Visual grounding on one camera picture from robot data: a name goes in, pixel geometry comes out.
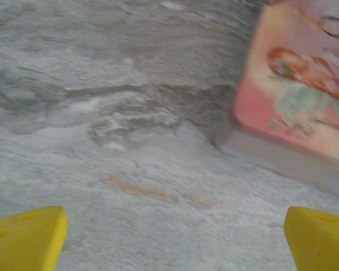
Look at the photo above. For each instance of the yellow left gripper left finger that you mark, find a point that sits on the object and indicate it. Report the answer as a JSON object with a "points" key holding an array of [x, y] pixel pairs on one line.
{"points": [[25, 242]]}

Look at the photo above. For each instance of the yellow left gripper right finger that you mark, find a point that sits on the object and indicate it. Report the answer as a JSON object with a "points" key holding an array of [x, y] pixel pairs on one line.
{"points": [[322, 245]]}

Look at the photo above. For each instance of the pink illustrated book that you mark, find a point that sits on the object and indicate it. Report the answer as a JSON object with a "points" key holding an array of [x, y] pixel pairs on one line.
{"points": [[293, 84]]}

